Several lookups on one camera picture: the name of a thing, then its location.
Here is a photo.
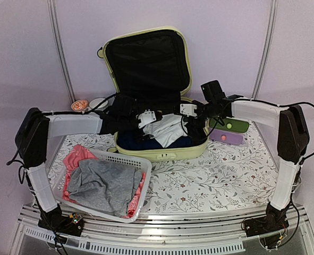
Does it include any dark blue garment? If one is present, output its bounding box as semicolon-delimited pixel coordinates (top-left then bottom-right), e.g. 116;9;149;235
116;130;194;151

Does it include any pink printed garment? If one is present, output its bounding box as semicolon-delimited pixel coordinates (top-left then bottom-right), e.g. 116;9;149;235
63;144;146;218

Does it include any purple drawer with pink knob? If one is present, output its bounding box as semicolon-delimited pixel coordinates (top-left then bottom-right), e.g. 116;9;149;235
209;129;243;146

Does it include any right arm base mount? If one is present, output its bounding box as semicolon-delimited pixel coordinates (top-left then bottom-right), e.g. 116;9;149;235
241;204;289;250

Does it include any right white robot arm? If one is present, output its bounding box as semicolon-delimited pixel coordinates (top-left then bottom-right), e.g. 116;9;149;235
196;80;310;211

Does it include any green drawer with knob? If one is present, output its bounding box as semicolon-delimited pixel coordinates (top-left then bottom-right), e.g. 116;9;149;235
208;118;250;133

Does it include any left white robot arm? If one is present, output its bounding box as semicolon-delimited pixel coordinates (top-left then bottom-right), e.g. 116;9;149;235
7;93;148;231

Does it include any white ceramic bowl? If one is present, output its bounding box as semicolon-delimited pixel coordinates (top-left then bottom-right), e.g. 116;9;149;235
89;98;108;110

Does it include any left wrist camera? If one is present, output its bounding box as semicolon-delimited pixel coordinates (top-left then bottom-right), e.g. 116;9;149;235
137;110;163;129

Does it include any metal corner post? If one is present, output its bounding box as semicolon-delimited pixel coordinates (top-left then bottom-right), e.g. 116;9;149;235
251;0;278;99
47;0;75;103

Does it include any light green hard-shell suitcase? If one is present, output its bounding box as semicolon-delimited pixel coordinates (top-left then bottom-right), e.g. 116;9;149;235
97;27;208;156

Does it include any white plastic mesh basket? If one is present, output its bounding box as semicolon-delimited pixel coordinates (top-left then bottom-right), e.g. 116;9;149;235
52;149;152;223

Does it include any grey garment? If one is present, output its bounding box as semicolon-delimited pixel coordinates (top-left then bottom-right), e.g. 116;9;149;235
66;159;143;217

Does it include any pink bowl behind basket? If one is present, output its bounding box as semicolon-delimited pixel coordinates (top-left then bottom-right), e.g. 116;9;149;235
71;99;89;112

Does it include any left metal corner post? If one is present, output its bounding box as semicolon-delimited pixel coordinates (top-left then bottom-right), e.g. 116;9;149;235
47;0;75;103

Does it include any white t-shirt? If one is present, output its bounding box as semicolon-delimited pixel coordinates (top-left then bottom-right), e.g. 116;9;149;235
143;114;188;148

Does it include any right metal corner post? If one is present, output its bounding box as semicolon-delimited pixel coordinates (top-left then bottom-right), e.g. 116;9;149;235
251;0;278;99

